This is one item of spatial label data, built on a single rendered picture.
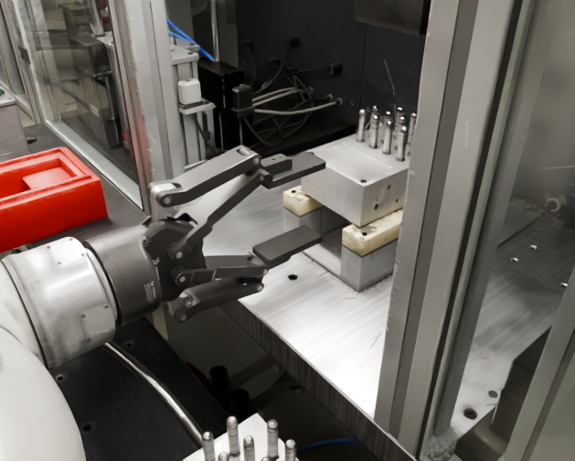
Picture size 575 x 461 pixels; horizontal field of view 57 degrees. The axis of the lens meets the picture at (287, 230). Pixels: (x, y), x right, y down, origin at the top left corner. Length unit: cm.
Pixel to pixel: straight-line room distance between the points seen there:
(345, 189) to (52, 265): 29
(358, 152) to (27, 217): 40
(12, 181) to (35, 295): 40
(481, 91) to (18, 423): 24
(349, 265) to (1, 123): 53
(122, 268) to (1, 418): 21
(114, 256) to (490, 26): 30
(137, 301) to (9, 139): 48
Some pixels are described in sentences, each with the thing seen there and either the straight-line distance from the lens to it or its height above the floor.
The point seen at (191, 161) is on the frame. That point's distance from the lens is 78.
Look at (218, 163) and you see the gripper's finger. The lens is 46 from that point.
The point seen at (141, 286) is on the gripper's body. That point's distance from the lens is 42.
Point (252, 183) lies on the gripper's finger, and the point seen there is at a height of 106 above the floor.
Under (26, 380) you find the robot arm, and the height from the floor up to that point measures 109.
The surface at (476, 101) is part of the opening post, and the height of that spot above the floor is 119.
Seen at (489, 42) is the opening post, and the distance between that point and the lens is 27.
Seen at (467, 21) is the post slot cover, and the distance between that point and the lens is 28.
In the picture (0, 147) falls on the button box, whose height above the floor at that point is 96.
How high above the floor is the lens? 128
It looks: 33 degrees down
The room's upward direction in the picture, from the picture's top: straight up
